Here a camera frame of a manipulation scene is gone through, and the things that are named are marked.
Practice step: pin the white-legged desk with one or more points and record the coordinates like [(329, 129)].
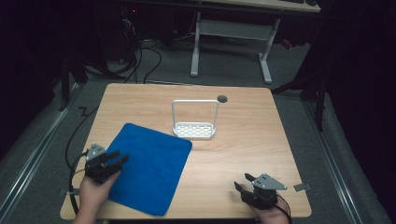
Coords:
[(233, 29)]

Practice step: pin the grey tape piece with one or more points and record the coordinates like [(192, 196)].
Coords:
[(70, 192), (302, 187)]

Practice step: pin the metal floor rail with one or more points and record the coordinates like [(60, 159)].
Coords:
[(333, 161), (34, 152)]

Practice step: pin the blue cloth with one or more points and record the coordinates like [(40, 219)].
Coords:
[(149, 168)]

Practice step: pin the black table grommet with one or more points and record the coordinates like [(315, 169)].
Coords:
[(222, 99)]

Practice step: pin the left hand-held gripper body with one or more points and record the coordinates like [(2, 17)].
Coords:
[(96, 168)]

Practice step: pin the person's right hand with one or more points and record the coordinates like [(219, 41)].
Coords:
[(274, 216)]

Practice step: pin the black stand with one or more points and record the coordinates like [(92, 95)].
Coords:
[(65, 81), (320, 102)]

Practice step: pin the small red thing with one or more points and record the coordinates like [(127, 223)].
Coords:
[(287, 44)]

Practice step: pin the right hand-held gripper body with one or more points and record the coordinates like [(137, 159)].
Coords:
[(264, 194)]

